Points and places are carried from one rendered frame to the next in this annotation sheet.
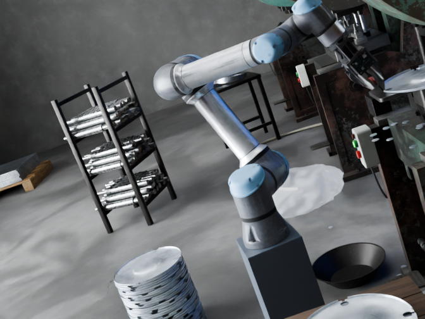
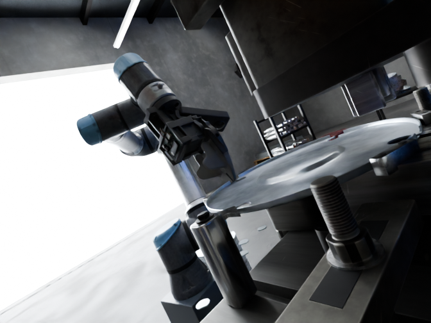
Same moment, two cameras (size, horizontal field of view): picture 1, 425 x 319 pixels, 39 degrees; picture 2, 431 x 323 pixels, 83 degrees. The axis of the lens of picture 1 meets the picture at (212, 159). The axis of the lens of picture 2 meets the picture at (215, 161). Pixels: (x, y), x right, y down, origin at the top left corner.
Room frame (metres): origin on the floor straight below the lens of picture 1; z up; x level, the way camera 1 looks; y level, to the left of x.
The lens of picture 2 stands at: (1.37, -0.87, 0.86)
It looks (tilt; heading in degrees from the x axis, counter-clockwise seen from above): 3 degrees down; 47
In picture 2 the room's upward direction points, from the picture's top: 25 degrees counter-clockwise
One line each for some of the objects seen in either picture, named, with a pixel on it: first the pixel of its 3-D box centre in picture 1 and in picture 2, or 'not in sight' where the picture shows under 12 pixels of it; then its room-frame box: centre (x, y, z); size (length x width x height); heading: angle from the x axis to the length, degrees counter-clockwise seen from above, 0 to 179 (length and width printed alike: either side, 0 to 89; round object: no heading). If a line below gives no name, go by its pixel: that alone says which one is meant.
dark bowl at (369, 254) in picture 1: (350, 268); not in sight; (2.15, -0.36, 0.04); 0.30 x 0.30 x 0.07
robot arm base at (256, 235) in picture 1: (262, 223); (186, 272); (1.76, -0.08, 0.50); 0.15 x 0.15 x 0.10
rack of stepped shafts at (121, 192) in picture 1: (116, 152); (291, 148); (3.92, 0.59, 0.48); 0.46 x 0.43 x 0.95; 64
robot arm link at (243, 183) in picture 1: (251, 189); (174, 241); (1.77, -0.08, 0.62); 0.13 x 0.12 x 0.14; 146
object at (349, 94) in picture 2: not in sight; (367, 92); (1.67, -0.80, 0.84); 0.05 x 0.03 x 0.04; 174
